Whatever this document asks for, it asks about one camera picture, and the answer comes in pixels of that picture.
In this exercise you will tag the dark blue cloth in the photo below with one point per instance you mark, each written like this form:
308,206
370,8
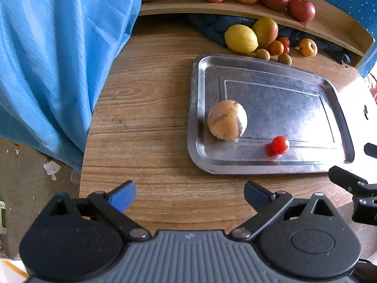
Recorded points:
212,25

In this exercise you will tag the curved wooden shelf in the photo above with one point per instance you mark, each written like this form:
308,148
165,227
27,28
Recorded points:
188,7

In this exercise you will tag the white paper scrap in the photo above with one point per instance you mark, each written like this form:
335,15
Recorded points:
52,169

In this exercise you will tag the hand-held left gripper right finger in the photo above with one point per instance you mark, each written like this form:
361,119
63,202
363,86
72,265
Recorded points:
259,195

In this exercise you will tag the yellow lemon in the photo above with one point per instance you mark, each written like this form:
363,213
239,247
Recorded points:
241,39

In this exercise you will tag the yellow red mango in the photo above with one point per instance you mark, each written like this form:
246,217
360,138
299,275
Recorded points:
266,31

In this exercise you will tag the metal tray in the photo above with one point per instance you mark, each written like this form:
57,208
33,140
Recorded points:
279,103

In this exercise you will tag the small orange round fruit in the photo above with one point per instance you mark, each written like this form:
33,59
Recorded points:
275,48

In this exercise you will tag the pale yellow round fruit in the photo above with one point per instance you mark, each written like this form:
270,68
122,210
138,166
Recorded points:
226,120

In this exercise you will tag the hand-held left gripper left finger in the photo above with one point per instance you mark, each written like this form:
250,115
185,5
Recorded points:
122,197

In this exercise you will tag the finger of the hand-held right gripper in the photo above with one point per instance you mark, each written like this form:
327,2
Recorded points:
349,179
371,149

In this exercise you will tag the yellow-orange round fruit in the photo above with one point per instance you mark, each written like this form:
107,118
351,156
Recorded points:
308,47

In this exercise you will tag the brown longan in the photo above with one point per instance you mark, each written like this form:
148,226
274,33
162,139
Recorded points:
284,59
263,54

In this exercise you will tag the light blue cloth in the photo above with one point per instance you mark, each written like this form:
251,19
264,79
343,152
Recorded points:
59,59

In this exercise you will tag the small red-orange stemmed fruit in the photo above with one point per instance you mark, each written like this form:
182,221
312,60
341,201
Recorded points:
284,41

